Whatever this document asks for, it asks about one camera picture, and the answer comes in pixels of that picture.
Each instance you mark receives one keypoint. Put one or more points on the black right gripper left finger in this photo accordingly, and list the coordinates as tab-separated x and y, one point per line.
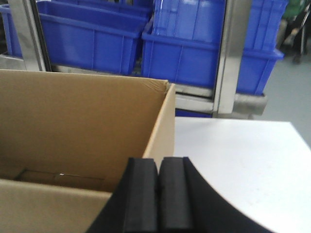
132	208

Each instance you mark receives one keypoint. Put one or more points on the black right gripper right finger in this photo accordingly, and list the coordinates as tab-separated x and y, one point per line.
189	204

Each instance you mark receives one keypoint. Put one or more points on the brown cardboard box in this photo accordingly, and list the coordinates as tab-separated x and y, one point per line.
65	142

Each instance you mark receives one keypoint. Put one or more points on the steel shelf upright right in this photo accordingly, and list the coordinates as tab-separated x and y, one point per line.
234	32

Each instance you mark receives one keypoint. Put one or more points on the steel shelf upright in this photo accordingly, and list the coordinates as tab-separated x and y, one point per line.
234	32
27	23

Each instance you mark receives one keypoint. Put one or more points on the blue bin centre on shelf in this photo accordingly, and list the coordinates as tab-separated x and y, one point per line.
195	63

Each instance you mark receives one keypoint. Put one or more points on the blue bin on shelf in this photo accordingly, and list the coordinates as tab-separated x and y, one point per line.
195	63
89	38

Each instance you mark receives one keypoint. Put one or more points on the blue bin left on shelf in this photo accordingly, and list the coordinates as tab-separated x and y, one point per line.
89	38

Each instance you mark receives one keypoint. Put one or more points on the steel shelf upright left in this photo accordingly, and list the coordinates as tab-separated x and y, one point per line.
27	23

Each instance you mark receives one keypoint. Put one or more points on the blue bin far right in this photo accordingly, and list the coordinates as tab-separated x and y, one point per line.
263	24

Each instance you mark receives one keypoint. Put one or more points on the stacked blue bin upper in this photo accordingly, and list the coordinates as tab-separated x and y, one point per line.
198	20

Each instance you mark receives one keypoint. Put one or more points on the person in background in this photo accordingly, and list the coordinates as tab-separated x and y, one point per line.
297	17

